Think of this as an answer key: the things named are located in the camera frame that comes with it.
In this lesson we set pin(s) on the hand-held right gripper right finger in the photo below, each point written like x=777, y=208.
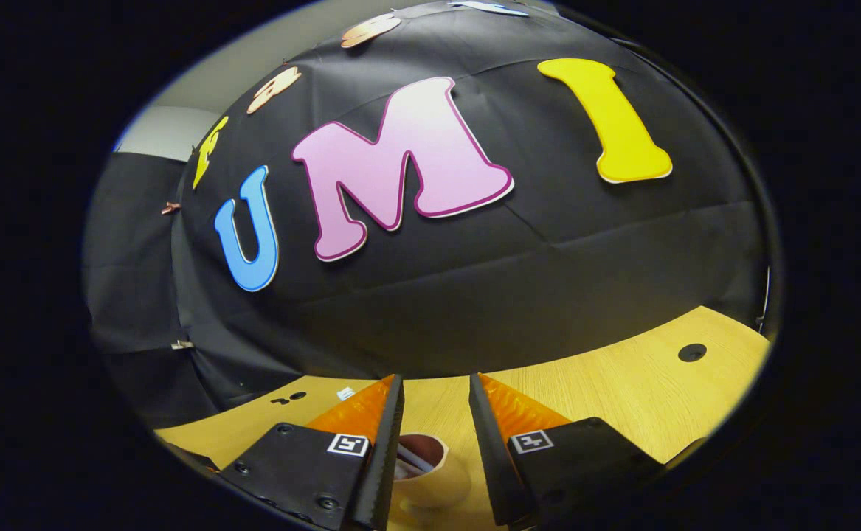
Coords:
x=493, y=457

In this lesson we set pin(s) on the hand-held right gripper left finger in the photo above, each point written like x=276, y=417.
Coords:
x=382, y=457

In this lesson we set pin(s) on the white toothbrush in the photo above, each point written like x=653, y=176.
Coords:
x=414, y=459

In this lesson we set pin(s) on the beige cup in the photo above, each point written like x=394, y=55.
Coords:
x=437, y=487

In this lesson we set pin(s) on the wooden desktop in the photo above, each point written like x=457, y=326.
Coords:
x=622, y=398

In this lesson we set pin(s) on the black backdrop cloth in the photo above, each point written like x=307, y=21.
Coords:
x=511, y=280

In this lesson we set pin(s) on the silver cloth clip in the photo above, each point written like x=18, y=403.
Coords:
x=181, y=344

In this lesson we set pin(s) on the copper cloth clip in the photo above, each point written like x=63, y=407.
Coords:
x=170, y=208

